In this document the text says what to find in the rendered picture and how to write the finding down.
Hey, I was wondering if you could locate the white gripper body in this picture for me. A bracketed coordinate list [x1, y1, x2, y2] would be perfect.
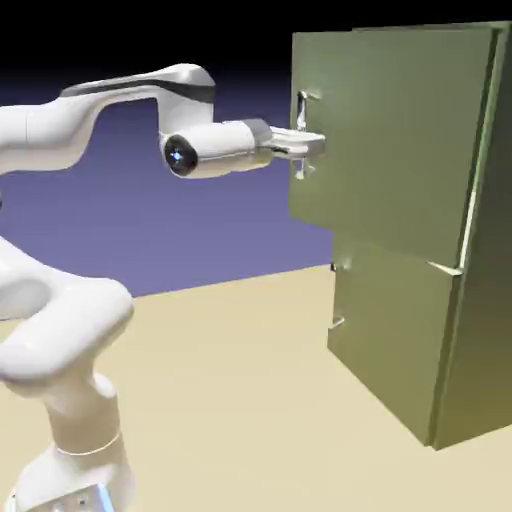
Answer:
[267, 125, 327, 163]

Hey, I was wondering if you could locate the silver curved door handle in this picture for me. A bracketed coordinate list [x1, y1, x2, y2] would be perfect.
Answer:
[294, 89, 317, 181]

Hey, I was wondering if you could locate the olive green large cabinet door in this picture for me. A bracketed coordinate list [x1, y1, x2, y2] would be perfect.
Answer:
[287, 26, 497, 267]

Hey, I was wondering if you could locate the olive green small cabinet door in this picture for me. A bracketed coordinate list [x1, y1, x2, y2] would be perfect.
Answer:
[326, 235, 463, 447]

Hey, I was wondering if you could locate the small olive door handle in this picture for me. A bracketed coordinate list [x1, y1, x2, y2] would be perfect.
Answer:
[328, 258, 353, 331]

